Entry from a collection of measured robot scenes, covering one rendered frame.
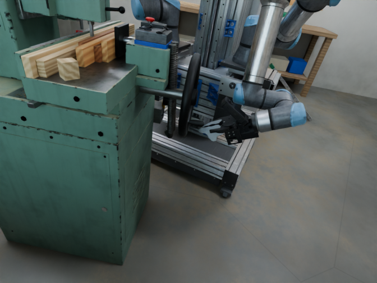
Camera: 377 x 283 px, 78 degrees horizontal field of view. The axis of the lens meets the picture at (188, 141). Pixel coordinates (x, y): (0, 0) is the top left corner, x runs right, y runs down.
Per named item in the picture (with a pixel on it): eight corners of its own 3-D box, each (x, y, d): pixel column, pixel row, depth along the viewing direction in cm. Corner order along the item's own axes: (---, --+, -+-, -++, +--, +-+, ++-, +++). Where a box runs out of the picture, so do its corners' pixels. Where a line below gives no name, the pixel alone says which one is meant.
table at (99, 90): (144, 123, 57) (145, 101, 53) (25, 100, 58) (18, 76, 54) (183, 59, 107) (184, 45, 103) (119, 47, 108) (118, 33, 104)
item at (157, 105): (160, 124, 115) (161, 109, 110) (136, 119, 115) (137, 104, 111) (164, 116, 122) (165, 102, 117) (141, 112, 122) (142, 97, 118)
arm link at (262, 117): (268, 115, 75) (266, 104, 81) (254, 118, 77) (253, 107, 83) (272, 135, 79) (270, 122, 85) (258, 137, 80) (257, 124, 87)
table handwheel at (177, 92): (196, 85, 60) (208, 39, 80) (122, 71, 61) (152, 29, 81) (185, 155, 82) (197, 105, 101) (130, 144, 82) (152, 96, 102)
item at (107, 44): (108, 62, 71) (106, 41, 67) (102, 61, 71) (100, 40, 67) (127, 50, 84) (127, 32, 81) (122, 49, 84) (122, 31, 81)
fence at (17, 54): (26, 77, 55) (19, 53, 51) (19, 76, 55) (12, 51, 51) (121, 33, 104) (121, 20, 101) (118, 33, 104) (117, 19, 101)
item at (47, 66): (46, 78, 56) (43, 61, 54) (38, 76, 56) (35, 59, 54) (134, 33, 108) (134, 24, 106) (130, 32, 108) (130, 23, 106)
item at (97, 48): (100, 63, 70) (99, 46, 67) (95, 62, 70) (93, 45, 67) (125, 47, 88) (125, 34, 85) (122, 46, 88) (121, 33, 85)
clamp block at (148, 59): (165, 80, 74) (168, 51, 69) (124, 72, 74) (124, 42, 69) (174, 67, 86) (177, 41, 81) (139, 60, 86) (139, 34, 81)
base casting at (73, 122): (117, 146, 69) (116, 119, 64) (-65, 109, 71) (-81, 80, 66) (155, 90, 106) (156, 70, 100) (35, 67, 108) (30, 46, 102)
